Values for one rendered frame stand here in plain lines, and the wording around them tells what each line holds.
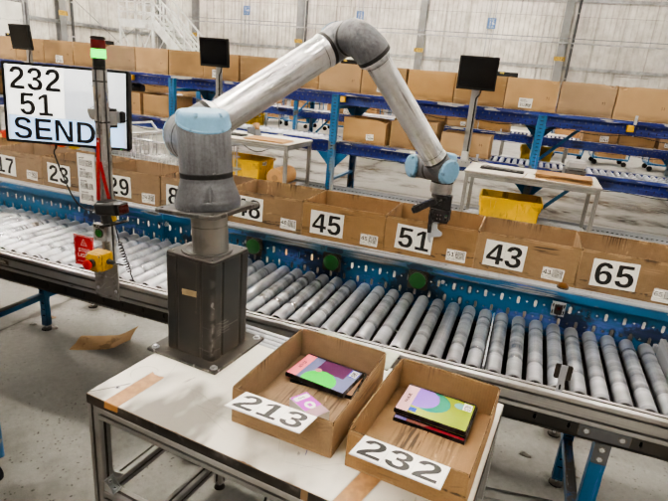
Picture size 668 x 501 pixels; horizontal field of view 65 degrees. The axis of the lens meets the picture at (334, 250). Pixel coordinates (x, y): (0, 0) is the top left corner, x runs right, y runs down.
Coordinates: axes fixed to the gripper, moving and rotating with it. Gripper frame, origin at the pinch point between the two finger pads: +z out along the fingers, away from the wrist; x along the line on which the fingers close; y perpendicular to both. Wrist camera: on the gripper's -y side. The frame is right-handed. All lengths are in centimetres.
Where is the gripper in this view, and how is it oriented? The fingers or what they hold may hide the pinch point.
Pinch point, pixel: (428, 239)
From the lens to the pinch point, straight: 226.8
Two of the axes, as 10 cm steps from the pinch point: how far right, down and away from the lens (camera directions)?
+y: 9.3, 1.9, -3.1
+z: -0.8, 9.4, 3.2
